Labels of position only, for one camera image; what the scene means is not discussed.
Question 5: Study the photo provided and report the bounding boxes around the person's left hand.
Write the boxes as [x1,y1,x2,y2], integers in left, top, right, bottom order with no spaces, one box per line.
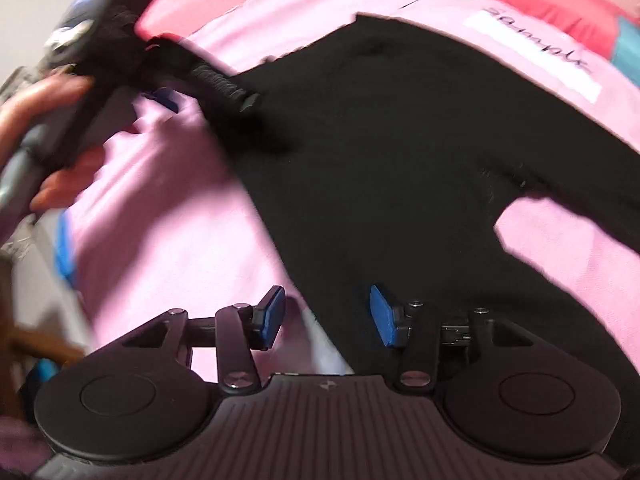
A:
[0,72,108,213]

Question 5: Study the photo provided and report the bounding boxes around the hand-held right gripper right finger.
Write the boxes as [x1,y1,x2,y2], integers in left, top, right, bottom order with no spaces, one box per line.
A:
[369,284,538,394]

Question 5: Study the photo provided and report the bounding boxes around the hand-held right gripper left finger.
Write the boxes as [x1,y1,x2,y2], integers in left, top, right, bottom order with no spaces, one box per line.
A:
[119,286,287,395]

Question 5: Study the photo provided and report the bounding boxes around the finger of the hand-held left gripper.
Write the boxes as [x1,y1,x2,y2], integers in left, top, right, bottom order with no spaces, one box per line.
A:
[150,37,262,113]
[142,86,182,114]

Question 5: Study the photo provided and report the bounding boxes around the pink printed blanket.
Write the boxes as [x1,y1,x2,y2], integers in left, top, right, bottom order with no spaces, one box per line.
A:
[30,0,640,377]

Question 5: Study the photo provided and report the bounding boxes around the black pants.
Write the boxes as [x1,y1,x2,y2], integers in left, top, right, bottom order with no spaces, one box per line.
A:
[165,14,640,377]

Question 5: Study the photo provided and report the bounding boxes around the blue plastic object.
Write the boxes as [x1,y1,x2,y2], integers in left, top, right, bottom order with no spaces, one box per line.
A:
[54,209,77,282]

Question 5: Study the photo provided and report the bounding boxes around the teal striped pillow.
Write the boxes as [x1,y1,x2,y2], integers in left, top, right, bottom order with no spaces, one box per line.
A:
[611,16,640,80]

